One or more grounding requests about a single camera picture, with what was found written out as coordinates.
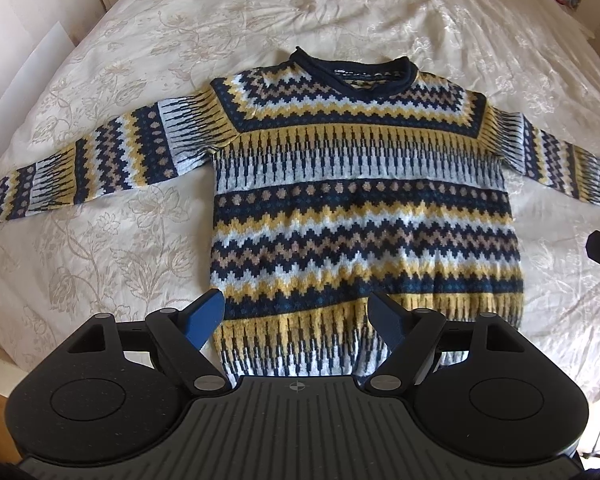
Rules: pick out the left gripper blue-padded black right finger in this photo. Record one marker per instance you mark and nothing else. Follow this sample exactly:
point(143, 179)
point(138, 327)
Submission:
point(411, 336)

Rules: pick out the cream floral bedspread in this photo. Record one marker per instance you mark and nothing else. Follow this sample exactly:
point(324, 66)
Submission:
point(134, 252)

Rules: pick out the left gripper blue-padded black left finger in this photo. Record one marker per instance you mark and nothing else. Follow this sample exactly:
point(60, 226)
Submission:
point(179, 336)

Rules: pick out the navy yellow patterned knit sweater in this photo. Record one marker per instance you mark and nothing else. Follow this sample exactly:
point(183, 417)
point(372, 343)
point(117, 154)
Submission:
point(332, 180)

